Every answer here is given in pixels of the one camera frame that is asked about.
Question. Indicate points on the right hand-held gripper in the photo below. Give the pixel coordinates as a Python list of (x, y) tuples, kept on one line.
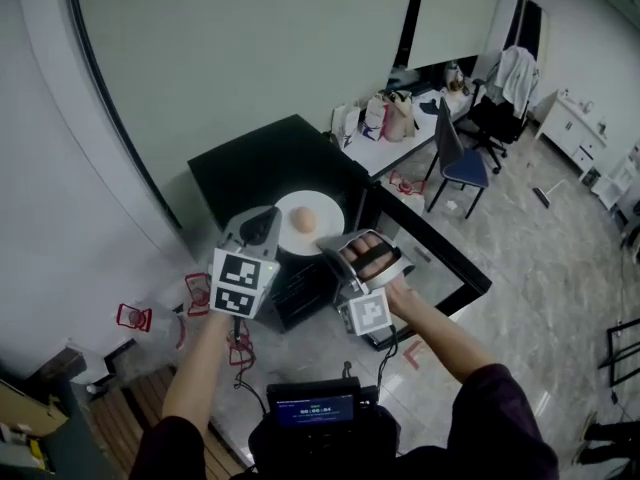
[(370, 313)]

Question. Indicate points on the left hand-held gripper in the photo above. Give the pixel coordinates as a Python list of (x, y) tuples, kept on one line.
[(240, 273)]

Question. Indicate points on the peach-coloured round food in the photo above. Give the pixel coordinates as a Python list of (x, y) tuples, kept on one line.
[(303, 219)]

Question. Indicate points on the white round plate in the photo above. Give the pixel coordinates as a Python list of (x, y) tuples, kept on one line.
[(325, 213)]

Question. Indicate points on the black mini fridge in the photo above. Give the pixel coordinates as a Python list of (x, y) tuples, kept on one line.
[(260, 158)]

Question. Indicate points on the person's right forearm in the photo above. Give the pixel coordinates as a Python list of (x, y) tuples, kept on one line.
[(440, 338)]

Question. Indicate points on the person's left forearm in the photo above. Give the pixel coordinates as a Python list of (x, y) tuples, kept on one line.
[(200, 368)]

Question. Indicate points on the person's right hand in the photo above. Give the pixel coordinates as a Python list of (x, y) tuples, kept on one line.
[(367, 243)]

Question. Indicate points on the white paper scrap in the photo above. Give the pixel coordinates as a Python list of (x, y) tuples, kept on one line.
[(450, 205)]

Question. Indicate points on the office desk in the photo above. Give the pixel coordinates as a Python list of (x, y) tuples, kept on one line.
[(400, 148)]

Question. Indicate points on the white paper bag blue print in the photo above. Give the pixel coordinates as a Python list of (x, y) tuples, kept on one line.
[(346, 125)]

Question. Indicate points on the grey chair with blue seat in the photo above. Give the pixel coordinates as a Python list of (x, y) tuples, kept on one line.
[(467, 170)]

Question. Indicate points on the white paper bag red print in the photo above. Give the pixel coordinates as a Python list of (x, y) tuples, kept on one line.
[(375, 118)]

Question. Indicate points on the beige tote bag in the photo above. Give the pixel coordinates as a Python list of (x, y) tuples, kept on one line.
[(400, 118)]

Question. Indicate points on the black chest-mounted display unit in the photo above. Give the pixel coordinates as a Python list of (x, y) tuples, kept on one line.
[(315, 408)]

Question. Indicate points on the dark blue cloth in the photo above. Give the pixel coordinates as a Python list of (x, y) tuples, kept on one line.
[(430, 108)]

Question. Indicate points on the wide white roller blind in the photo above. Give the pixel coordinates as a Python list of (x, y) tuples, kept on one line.
[(250, 68)]

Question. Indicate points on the black office chair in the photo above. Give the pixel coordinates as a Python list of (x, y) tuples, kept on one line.
[(492, 118)]

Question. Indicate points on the wooden slat platform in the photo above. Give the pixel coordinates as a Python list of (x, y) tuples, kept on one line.
[(150, 403)]

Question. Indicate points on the small brown white bag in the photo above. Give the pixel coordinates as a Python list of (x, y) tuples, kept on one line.
[(455, 78)]

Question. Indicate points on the person's dark shirt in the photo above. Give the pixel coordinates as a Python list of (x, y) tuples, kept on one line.
[(500, 428)]

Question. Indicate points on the dark brown block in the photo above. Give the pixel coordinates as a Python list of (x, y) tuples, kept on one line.
[(62, 363)]

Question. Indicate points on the white coat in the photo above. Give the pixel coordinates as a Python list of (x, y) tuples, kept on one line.
[(517, 78)]

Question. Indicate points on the white low cabinet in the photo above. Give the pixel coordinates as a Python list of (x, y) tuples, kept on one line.
[(565, 128)]

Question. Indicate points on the small black bin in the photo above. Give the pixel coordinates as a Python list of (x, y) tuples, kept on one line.
[(590, 176)]

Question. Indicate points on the narrow white roller blind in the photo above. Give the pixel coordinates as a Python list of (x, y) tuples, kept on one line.
[(460, 13)]

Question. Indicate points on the cardboard box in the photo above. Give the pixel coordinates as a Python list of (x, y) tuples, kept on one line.
[(30, 408)]

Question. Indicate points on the black leaning panels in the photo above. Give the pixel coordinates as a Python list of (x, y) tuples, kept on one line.
[(525, 23)]

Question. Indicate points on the yellow and black tool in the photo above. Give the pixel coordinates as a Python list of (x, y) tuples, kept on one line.
[(36, 450)]

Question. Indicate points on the black window frame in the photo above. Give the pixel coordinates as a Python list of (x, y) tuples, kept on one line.
[(411, 18)]

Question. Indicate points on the black metal frame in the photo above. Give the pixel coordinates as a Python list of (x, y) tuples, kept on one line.
[(612, 348)]

